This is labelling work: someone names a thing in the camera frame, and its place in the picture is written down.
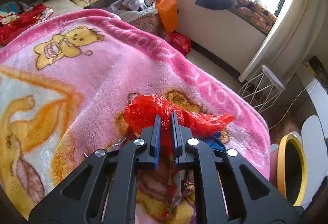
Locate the pink bear fleece blanket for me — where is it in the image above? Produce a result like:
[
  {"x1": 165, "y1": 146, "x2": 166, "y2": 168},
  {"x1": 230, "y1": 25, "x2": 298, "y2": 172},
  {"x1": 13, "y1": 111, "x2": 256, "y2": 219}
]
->
[{"x1": 1, "y1": 9, "x2": 270, "y2": 218}]

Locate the cream window curtain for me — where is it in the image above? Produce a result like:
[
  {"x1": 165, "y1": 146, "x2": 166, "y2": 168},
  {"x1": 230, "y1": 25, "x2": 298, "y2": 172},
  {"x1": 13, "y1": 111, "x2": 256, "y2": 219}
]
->
[{"x1": 238, "y1": 0, "x2": 327, "y2": 84}]

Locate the red plastic bag trash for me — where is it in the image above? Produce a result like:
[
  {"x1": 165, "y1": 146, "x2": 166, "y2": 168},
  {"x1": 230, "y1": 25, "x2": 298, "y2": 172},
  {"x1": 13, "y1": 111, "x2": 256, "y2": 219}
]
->
[{"x1": 124, "y1": 95, "x2": 234, "y2": 155}]

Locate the white cable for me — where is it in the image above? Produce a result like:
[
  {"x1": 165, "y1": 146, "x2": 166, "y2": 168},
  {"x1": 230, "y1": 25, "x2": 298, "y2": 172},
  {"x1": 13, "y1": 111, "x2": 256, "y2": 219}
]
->
[{"x1": 267, "y1": 80, "x2": 319, "y2": 130}]

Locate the white wire frame stool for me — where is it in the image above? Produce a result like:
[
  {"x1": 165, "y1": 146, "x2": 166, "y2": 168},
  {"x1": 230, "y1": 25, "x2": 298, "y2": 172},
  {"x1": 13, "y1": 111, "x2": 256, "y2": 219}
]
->
[{"x1": 238, "y1": 64, "x2": 286, "y2": 113}]

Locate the floral fabric laundry basket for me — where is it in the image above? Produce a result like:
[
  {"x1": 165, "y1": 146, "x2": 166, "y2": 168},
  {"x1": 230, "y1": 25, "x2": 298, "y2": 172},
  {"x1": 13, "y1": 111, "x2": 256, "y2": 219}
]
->
[{"x1": 129, "y1": 14, "x2": 162, "y2": 35}]

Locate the red patterned cloth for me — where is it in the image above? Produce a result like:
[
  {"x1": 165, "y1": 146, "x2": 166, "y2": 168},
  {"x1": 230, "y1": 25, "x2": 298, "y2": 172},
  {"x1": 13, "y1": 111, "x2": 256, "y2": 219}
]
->
[{"x1": 1, "y1": 4, "x2": 53, "y2": 45}]

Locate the red plastic shopping bag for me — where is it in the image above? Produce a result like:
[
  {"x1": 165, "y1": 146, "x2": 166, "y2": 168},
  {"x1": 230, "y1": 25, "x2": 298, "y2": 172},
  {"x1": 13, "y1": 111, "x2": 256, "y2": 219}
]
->
[{"x1": 165, "y1": 33, "x2": 191, "y2": 56}]

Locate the grey lilac garment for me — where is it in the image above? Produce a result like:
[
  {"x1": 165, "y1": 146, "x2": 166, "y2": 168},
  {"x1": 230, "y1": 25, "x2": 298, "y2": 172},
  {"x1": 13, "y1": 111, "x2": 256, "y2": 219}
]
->
[{"x1": 107, "y1": 0, "x2": 154, "y2": 13}]

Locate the orange patterned quilt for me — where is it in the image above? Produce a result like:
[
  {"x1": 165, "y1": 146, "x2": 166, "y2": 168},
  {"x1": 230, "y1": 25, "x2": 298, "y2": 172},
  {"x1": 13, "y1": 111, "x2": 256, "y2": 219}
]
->
[{"x1": 229, "y1": 0, "x2": 277, "y2": 35}]

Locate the yellow round trash bin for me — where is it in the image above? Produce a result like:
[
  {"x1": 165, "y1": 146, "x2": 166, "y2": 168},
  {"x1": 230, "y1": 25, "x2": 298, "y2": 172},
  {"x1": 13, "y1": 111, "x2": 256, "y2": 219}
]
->
[{"x1": 276, "y1": 133, "x2": 308, "y2": 206}]

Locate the floral teal pillow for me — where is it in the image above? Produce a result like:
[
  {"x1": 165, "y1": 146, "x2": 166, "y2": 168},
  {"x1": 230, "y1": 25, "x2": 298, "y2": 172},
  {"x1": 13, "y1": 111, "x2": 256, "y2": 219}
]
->
[{"x1": 0, "y1": 2, "x2": 30, "y2": 13}]

